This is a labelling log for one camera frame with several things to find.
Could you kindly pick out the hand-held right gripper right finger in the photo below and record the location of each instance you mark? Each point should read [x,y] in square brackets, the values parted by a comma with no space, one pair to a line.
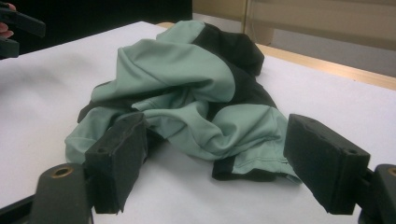
[323,168]

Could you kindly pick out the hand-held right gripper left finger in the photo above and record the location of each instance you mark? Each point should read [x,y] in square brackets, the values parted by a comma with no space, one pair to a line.
[116,168]

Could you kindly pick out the wooden table edge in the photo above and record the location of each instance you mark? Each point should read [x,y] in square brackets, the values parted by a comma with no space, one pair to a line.
[330,67]

